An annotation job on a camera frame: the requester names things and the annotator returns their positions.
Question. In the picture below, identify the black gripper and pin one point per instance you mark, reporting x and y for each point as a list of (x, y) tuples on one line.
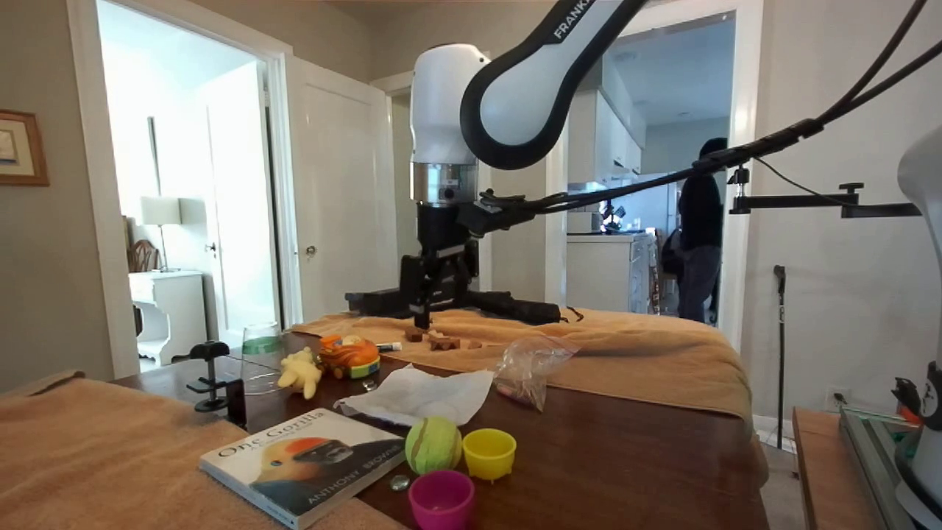
[(443, 250)]

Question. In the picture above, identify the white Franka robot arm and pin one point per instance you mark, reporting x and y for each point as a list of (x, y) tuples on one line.
[(518, 90)]

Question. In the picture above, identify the book with bird cover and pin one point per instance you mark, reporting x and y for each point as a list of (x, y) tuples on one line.
[(304, 459)]

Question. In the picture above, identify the dark wooden block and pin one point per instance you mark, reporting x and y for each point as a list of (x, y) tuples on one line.
[(413, 334)]

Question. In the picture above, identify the light wooden block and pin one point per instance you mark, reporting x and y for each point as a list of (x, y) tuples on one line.
[(443, 343)]

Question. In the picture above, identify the orange plush toy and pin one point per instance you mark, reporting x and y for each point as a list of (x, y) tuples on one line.
[(348, 358)]

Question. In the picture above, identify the clear plastic bag of crayons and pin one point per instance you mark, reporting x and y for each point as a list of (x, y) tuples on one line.
[(534, 372)]

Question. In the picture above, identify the green tennis ball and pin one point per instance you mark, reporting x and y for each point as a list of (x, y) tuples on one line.
[(432, 444)]

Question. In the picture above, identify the white door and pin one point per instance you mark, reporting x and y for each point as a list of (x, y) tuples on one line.
[(342, 194)]

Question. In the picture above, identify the yellow plastic cup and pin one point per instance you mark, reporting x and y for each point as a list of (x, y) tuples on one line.
[(488, 455)]

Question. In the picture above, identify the clear jar with green lid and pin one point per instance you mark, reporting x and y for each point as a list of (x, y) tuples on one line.
[(262, 365)]

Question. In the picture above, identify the white kitchen counter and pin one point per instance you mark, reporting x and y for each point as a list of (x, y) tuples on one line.
[(603, 275)]

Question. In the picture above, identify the pink plastic cup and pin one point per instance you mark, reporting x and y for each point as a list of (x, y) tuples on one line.
[(443, 502)]

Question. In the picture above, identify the tan towel with tag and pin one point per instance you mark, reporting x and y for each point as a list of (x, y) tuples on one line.
[(628, 358)]

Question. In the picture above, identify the black clamp stand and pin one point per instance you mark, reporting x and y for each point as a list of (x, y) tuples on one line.
[(204, 368)]

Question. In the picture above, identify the white cabinet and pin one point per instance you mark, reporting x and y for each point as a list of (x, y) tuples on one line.
[(172, 310)]

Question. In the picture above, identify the white table lamp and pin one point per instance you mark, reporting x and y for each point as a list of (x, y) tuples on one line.
[(160, 219)]

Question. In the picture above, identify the person in dark clothes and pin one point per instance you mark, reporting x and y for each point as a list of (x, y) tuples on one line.
[(697, 235)]

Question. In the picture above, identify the black standing pole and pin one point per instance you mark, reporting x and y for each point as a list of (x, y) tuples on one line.
[(780, 343)]

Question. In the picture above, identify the wooden side table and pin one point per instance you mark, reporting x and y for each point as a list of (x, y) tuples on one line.
[(818, 471)]

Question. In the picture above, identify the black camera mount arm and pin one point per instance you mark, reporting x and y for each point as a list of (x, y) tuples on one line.
[(834, 204)]

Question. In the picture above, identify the framed wall picture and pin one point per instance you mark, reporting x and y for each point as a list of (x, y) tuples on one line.
[(17, 147)]

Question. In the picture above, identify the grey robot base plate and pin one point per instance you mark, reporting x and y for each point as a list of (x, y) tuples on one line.
[(878, 459)]

